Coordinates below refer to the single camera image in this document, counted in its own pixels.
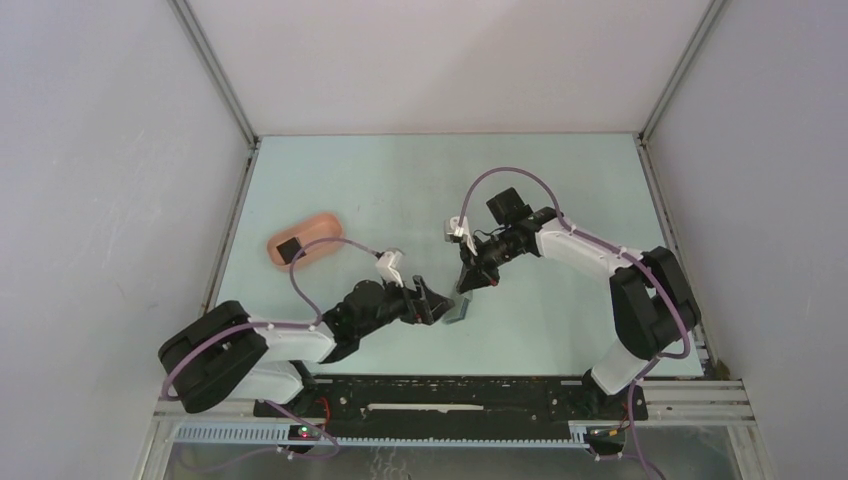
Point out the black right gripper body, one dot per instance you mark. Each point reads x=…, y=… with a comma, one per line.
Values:
x=498, y=249

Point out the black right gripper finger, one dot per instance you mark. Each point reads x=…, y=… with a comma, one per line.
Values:
x=486, y=277
x=467, y=281

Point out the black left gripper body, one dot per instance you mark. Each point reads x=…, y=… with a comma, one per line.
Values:
x=397, y=304

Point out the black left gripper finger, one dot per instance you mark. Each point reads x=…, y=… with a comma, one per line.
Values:
x=443, y=312
x=429, y=298

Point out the pink oval tray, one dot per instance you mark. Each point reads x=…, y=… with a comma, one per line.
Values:
x=322, y=225

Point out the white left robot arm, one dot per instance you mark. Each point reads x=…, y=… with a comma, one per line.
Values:
x=229, y=354

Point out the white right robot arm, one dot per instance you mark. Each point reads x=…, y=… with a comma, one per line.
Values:
x=653, y=305

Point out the black credit card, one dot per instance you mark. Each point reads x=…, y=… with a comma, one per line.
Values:
x=288, y=250

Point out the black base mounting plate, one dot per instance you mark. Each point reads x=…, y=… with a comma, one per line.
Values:
x=461, y=408

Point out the left controller board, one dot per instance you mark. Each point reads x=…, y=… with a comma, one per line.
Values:
x=304, y=433

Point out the controller board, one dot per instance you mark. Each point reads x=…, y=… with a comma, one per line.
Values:
x=304, y=433
x=602, y=433

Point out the right controller board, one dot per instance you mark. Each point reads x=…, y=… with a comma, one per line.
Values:
x=602, y=433

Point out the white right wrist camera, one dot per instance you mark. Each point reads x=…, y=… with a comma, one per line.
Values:
x=456, y=230

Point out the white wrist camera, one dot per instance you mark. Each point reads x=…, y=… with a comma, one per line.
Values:
x=388, y=266
x=456, y=230

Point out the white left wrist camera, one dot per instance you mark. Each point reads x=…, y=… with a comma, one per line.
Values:
x=388, y=266

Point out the aluminium frame rail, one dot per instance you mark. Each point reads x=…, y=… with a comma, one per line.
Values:
x=695, y=429

